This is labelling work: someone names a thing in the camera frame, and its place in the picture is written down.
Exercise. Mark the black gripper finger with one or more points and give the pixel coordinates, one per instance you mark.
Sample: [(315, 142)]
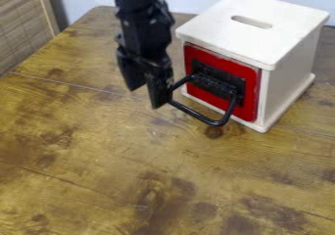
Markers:
[(130, 69), (159, 81)]

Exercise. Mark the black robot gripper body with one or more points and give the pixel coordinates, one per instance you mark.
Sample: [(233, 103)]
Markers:
[(146, 34)]

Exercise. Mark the red wooden drawer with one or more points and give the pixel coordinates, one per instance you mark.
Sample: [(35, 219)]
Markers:
[(246, 112)]

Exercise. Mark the black metal drawer handle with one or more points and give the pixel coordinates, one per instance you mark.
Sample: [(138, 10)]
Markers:
[(213, 84)]

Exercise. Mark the white wooden box cabinet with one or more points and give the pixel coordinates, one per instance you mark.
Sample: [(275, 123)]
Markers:
[(273, 36)]

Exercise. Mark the wooden slatted panel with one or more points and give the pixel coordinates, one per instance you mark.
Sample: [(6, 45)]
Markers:
[(27, 27)]

